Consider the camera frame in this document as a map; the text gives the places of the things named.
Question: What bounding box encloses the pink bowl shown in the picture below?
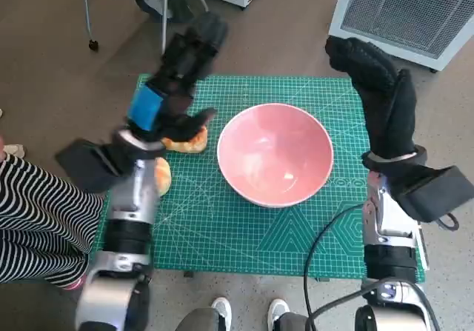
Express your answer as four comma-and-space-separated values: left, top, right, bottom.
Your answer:
216, 103, 334, 208

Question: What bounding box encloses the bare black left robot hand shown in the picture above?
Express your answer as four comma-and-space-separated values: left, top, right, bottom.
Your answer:
127, 11, 230, 144

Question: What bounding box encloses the white shoe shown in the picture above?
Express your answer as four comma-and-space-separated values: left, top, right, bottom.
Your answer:
267, 298, 292, 324
211, 296, 233, 331

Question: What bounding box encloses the grey trouser leg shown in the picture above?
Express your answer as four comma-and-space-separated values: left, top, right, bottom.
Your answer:
176, 307, 223, 331
276, 312, 316, 331

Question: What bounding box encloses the pink shoe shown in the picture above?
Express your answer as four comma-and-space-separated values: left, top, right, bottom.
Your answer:
62, 275, 88, 290

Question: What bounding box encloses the round toy bread bun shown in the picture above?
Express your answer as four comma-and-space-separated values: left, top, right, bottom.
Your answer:
153, 156, 172, 198

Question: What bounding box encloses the person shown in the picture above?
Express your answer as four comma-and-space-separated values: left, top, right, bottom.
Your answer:
0, 134, 105, 290

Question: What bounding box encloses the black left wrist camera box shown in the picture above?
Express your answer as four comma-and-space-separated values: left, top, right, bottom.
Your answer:
55, 138, 138, 193

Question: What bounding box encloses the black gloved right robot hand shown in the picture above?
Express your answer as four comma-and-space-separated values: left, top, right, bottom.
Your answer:
324, 36, 418, 161

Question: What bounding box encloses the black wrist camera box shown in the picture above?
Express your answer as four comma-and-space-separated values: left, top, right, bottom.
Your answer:
55, 138, 138, 193
395, 166, 474, 223

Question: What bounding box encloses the oblong striped toy bread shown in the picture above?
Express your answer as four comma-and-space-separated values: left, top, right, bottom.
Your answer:
161, 125, 208, 154

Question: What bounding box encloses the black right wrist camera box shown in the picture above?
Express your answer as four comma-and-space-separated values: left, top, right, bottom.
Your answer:
395, 166, 474, 223

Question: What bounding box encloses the green cutting mat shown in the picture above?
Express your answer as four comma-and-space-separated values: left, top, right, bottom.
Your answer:
90, 73, 430, 281

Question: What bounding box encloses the black cable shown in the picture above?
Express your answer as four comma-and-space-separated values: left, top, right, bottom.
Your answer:
302, 203, 367, 331
309, 277, 434, 331

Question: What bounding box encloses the white appliance with mesh grille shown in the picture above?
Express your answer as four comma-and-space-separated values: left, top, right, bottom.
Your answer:
328, 0, 474, 72

